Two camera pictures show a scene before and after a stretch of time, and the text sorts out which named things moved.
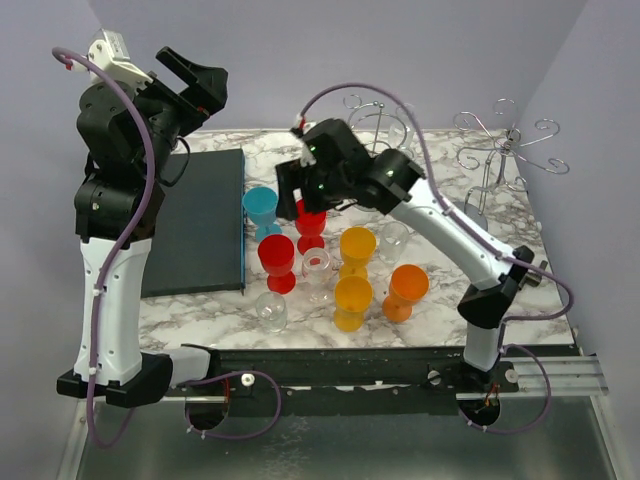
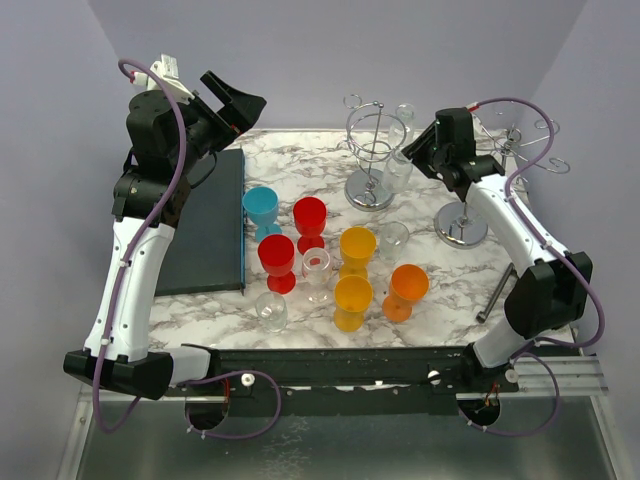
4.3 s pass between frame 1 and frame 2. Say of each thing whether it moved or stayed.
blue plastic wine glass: stayed
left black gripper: moved
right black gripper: moved
